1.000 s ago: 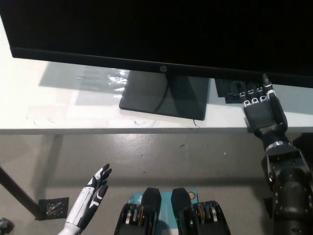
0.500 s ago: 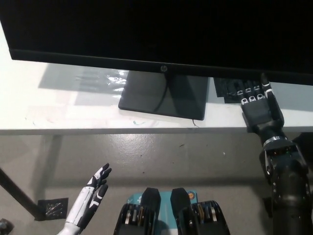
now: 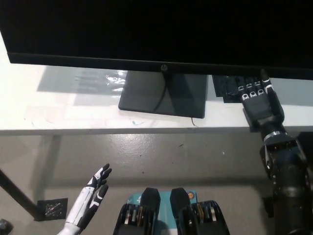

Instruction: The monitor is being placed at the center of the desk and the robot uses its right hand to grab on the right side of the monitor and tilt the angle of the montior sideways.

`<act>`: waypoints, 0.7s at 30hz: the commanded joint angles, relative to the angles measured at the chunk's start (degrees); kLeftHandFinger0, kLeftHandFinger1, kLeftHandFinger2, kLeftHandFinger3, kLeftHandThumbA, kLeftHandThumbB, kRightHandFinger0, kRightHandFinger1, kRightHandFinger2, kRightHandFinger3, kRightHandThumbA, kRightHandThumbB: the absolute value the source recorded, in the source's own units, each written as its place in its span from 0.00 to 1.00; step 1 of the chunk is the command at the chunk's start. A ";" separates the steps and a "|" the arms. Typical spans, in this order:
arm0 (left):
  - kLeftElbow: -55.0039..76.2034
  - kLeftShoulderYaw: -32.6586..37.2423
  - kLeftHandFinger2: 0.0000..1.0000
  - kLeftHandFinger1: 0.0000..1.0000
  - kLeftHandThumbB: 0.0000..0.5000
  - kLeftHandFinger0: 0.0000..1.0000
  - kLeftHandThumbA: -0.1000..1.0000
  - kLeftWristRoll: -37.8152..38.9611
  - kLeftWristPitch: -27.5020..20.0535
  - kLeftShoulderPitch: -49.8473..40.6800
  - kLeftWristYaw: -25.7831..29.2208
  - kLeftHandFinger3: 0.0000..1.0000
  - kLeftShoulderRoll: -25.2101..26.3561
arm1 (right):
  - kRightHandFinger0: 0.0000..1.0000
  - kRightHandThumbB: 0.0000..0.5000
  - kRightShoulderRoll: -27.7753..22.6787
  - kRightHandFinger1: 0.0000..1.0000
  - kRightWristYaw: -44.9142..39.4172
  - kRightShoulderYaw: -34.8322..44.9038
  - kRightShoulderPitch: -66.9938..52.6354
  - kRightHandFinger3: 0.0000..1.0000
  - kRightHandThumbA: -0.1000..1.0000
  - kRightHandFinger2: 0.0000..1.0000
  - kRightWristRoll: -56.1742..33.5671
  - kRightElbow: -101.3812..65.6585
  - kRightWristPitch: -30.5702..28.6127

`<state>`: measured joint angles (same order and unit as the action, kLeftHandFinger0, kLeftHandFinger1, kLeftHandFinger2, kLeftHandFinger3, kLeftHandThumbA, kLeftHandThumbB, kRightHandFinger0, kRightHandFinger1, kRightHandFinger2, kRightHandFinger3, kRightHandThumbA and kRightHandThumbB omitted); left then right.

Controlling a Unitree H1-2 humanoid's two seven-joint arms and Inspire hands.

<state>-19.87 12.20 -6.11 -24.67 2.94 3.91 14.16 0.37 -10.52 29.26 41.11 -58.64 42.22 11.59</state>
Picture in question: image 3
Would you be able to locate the grey round floor object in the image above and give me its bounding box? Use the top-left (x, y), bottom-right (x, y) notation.
top-left (0, 218), bottom-right (12, 234)

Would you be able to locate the black HP computer monitor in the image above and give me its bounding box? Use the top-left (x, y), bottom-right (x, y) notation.
top-left (0, 0), bottom-right (313, 119)

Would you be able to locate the black slanted table leg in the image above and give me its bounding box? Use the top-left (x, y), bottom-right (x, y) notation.
top-left (0, 168), bottom-right (43, 220)

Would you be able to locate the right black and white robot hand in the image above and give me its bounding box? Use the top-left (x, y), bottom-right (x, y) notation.
top-left (236, 69), bottom-right (287, 142)

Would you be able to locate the white desk leg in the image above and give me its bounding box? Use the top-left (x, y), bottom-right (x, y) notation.
top-left (36, 135), bottom-right (62, 200)

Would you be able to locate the black bulky floor object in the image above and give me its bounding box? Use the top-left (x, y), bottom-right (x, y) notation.
top-left (296, 132), bottom-right (313, 149)

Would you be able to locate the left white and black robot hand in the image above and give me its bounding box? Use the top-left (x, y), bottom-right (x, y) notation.
top-left (65, 163), bottom-right (112, 229)

